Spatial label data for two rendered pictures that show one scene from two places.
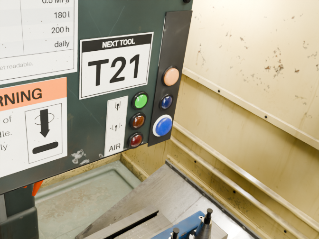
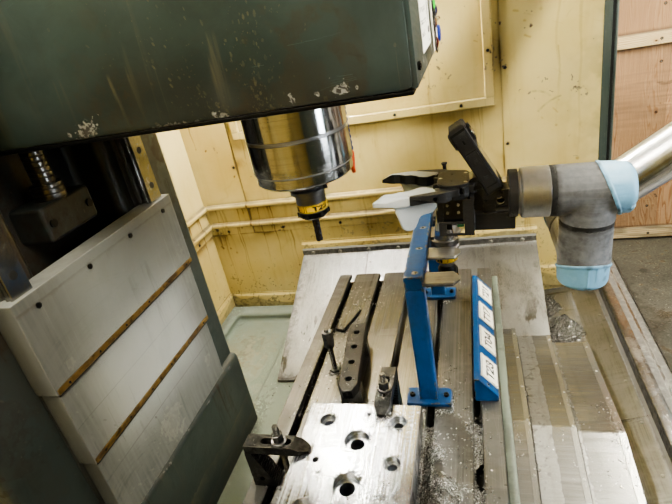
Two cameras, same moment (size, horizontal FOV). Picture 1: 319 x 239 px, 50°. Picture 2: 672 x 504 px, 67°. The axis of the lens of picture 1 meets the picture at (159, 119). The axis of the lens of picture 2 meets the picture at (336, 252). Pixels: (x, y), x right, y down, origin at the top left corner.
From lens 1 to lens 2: 80 cm
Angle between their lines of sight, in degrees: 25
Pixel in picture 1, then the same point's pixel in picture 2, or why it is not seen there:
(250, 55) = not seen: hidden behind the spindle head
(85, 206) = (249, 361)
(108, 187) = (252, 334)
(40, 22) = not seen: outside the picture
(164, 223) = (368, 277)
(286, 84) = not seen: hidden behind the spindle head
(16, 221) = (228, 374)
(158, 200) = (330, 286)
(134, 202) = (308, 305)
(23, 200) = (220, 345)
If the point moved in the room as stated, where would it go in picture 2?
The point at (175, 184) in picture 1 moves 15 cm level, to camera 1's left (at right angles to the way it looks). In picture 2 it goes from (333, 262) to (301, 277)
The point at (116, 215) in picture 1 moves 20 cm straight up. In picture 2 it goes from (301, 329) to (289, 282)
